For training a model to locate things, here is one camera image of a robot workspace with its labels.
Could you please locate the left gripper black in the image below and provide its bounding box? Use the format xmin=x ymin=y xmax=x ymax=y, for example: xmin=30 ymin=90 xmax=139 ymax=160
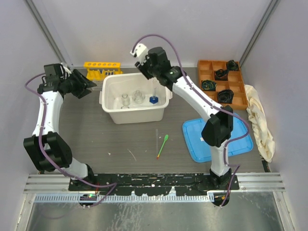
xmin=62 ymin=69 xmax=96 ymax=99

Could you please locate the blue handled brush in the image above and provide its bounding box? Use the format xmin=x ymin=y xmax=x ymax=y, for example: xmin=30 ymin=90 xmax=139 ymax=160
xmin=149 ymin=80 xmax=158 ymax=104

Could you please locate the glass funnel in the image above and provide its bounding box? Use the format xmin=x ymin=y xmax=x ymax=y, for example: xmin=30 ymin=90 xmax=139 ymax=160
xmin=132 ymin=90 xmax=145 ymax=104

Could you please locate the yellow test tube rack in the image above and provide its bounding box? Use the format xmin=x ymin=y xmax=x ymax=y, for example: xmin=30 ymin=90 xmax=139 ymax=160
xmin=84 ymin=62 xmax=123 ymax=81

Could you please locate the white plastic bin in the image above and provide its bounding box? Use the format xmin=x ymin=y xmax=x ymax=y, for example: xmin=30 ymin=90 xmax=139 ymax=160
xmin=99 ymin=73 xmax=172 ymax=124

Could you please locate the small glass beaker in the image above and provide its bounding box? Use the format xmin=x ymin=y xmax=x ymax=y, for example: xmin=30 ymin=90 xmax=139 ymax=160
xmin=121 ymin=93 xmax=130 ymax=107

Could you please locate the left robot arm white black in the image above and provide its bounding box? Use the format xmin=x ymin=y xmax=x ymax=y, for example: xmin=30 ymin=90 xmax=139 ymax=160
xmin=23 ymin=63 xmax=96 ymax=191

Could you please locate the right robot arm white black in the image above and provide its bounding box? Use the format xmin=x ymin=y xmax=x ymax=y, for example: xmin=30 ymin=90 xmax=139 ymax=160
xmin=130 ymin=44 xmax=233 ymax=190

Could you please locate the orange compartment tray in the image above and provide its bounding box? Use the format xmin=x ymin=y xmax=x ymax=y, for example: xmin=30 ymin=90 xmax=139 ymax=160
xmin=198 ymin=60 xmax=248 ymax=110

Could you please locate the green plastic spatula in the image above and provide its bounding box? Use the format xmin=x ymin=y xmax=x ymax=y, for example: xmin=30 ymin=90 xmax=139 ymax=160
xmin=156 ymin=134 xmax=169 ymax=160

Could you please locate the blue plastic tray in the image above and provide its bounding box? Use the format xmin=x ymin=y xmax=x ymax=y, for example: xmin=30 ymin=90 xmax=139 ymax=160
xmin=182 ymin=117 xmax=254 ymax=163

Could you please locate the cream cloth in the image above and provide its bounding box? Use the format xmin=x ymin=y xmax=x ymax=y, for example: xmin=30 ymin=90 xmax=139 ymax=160
xmin=244 ymin=85 xmax=276 ymax=163

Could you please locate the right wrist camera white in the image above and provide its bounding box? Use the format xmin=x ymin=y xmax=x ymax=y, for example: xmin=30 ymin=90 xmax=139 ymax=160
xmin=130 ymin=43 xmax=148 ymax=64

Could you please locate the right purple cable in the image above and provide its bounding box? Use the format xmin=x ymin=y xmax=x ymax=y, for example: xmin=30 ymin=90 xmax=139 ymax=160
xmin=133 ymin=34 xmax=251 ymax=209

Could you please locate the black cable bundle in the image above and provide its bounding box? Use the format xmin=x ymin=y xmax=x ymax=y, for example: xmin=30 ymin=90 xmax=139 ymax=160
xmin=214 ymin=68 xmax=229 ymax=80
xmin=217 ymin=89 xmax=234 ymax=104
xmin=201 ymin=80 xmax=217 ymax=92
xmin=227 ymin=59 xmax=240 ymax=72

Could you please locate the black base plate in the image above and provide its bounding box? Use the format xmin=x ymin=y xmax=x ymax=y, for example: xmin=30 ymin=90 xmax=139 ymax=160
xmin=68 ymin=172 xmax=240 ymax=197

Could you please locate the white slotted cable duct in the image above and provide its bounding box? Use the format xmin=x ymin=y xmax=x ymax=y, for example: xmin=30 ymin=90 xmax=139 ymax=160
xmin=34 ymin=192 xmax=214 ymax=204

